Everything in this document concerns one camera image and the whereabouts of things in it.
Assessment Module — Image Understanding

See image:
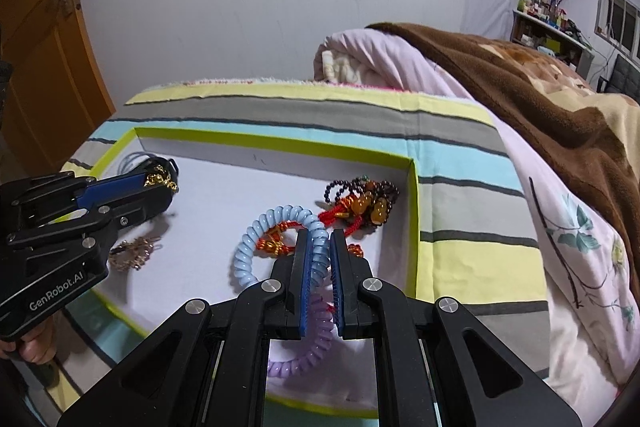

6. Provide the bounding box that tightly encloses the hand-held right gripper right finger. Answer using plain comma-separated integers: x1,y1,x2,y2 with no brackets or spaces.
330,229,583,427

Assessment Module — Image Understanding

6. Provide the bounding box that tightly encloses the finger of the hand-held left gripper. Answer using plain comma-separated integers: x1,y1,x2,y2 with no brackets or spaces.
9,186,174,259
0,164,152,229

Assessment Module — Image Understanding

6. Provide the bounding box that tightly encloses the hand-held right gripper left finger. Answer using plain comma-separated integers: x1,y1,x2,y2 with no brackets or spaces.
57,229,310,427

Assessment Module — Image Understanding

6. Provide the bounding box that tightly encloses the black bracelet with gold charm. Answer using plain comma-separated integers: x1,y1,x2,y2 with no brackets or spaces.
135,157,181,196

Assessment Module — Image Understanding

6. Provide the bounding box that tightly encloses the rhinestone hair clip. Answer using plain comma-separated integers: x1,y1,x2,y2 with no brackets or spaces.
109,237,163,273

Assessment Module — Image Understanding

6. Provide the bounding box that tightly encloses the purple spiral hair tie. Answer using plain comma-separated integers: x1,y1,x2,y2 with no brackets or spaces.
267,292,335,380

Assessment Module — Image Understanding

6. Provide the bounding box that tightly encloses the blue spiral hair tie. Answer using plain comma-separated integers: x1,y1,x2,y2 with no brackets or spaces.
232,205,333,295

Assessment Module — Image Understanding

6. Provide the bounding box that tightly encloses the red rope beaded charm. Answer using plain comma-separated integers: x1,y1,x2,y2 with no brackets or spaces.
257,197,381,313

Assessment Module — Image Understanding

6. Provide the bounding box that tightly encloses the green cardboard box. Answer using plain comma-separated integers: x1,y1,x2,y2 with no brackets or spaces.
60,127,421,420

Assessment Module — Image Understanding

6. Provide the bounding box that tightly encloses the person's left hand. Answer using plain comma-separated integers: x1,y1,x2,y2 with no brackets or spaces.
0,314,64,366

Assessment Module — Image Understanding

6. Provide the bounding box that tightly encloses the wooden door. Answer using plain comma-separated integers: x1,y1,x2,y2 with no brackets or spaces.
0,0,117,172

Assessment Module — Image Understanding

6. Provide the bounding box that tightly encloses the white fuzzy mat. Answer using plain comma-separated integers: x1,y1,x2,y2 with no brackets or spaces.
170,78,321,88

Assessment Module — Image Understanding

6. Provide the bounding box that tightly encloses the white pillow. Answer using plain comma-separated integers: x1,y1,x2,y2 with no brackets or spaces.
322,49,364,84

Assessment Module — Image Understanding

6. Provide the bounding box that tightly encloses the pink floral quilt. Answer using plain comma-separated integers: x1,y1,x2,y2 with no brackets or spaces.
314,28,640,388

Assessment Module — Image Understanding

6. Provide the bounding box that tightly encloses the brown fleece blanket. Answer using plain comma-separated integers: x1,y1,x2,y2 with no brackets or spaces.
365,22,640,248

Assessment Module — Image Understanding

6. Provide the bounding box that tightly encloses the row of bottles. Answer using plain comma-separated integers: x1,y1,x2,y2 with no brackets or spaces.
517,0,583,30

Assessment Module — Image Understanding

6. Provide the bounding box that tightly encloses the black chair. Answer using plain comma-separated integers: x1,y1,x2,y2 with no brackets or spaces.
597,54,640,100

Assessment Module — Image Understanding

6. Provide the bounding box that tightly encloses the window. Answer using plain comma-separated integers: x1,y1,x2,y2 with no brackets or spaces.
595,0,640,70

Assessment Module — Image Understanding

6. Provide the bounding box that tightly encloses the grey elastic hair tie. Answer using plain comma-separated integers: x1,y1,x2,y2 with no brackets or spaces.
119,152,152,178

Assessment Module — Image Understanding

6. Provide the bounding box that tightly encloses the dark beaded amber bracelet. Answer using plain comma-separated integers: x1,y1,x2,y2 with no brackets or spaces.
324,176,401,228

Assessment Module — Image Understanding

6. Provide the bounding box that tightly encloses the wall shelf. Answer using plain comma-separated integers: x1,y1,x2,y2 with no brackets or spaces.
512,9,596,78

